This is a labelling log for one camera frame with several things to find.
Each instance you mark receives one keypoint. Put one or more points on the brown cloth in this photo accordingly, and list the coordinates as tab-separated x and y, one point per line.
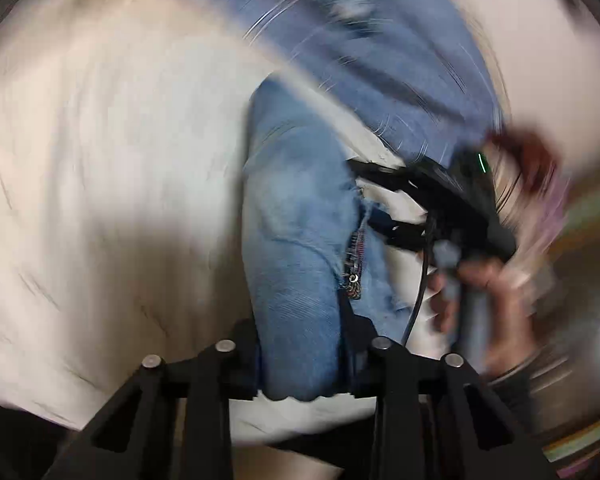
527	155

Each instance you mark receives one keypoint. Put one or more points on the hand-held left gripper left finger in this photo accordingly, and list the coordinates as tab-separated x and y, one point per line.
240	360

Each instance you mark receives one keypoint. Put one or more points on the person's right hand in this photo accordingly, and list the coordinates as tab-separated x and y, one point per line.
510	310

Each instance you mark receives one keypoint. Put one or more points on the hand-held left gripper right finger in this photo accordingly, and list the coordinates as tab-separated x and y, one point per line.
360	360

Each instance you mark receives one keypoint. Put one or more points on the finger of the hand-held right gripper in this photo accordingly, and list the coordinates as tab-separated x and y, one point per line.
385	172
397	232

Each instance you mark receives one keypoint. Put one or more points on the cream leaf-print bed sheet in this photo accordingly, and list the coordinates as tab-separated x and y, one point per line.
120	185

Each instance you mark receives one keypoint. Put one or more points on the blue denim pants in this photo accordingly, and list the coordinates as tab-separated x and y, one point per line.
295	220

